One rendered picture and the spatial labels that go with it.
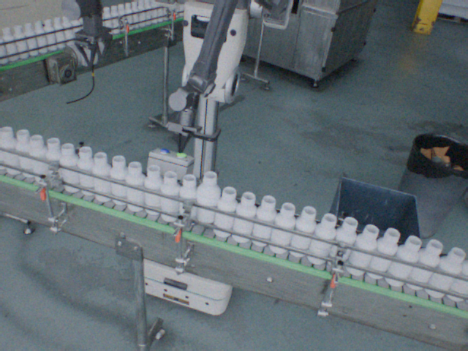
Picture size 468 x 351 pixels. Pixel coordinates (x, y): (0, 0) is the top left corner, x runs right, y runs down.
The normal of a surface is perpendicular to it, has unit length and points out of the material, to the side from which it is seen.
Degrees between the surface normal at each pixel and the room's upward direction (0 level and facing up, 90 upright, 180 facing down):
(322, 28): 90
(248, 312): 0
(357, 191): 90
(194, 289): 90
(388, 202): 90
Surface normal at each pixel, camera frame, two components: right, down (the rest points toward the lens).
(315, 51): -0.52, 0.49
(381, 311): -0.28, 0.55
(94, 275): 0.11, -0.80
